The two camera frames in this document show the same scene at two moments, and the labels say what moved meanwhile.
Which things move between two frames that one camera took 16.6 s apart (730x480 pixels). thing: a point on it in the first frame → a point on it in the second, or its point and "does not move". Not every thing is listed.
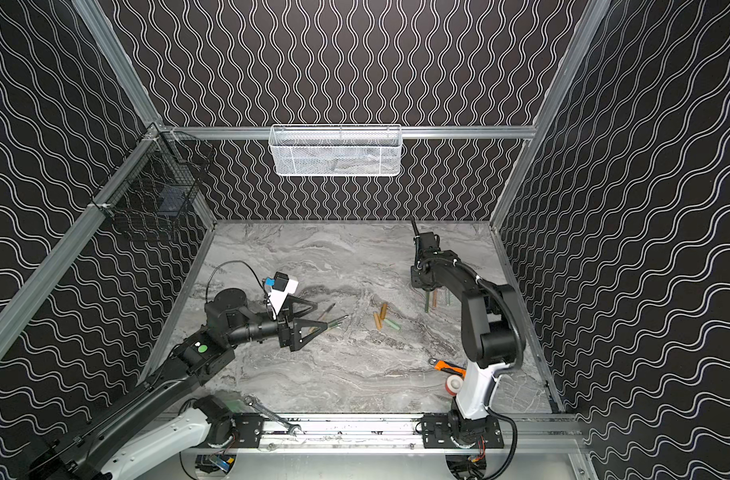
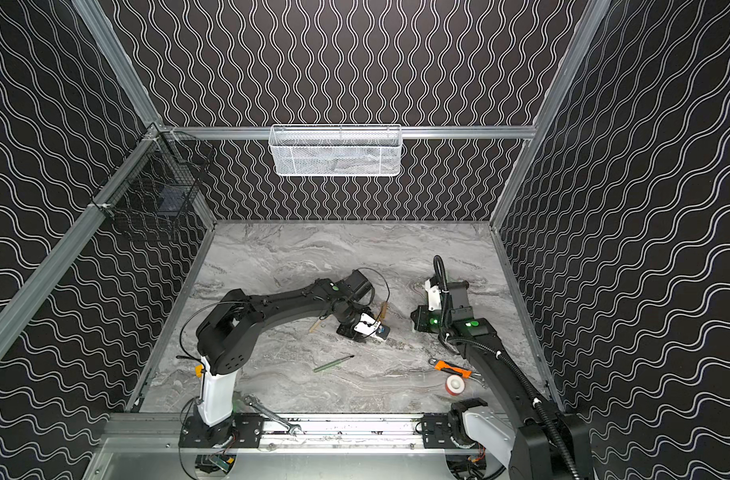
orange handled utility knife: (444, 366) does not move
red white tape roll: (454, 384) does not move
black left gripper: (286, 330) → (352, 327)
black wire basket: (158, 181) does not move
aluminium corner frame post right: (593, 15) does not move
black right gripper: (427, 241) → (424, 315)
